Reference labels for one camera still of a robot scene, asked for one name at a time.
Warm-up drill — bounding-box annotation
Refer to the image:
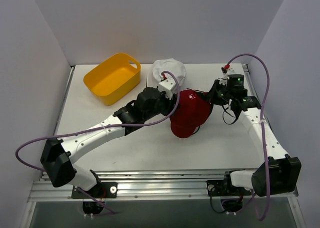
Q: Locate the aluminium rail frame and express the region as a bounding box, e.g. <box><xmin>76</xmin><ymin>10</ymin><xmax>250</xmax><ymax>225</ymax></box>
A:
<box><xmin>19</xmin><ymin>63</ymin><xmax>307</xmax><ymax>228</ymax></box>

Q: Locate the yellow bin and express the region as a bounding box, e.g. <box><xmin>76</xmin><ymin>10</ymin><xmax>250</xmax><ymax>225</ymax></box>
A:
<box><xmin>83</xmin><ymin>53</ymin><xmax>141</xmax><ymax>106</ymax></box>

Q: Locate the white hat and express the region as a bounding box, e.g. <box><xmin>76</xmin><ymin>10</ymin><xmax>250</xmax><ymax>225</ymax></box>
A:
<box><xmin>146</xmin><ymin>58</ymin><xmax>187</xmax><ymax>88</ymax></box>

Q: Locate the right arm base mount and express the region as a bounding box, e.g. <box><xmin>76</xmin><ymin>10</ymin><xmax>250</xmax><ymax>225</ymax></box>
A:
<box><xmin>206</xmin><ymin>180</ymin><xmax>251</xmax><ymax>197</ymax></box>

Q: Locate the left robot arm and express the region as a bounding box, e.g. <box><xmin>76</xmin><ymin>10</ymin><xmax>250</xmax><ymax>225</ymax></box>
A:
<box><xmin>40</xmin><ymin>87</ymin><xmax>179</xmax><ymax>198</ymax></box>

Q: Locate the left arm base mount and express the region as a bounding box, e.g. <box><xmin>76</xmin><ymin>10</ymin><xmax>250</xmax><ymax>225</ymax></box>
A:
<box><xmin>71</xmin><ymin>182</ymin><xmax>118</xmax><ymax>199</ymax></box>

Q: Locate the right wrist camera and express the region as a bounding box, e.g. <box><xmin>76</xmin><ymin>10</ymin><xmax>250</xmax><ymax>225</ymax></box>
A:
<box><xmin>218</xmin><ymin>64</ymin><xmax>236</xmax><ymax>86</ymax></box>

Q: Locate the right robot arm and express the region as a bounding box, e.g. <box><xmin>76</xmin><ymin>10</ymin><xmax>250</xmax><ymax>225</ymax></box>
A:
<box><xmin>205</xmin><ymin>74</ymin><xmax>302</xmax><ymax>197</ymax></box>

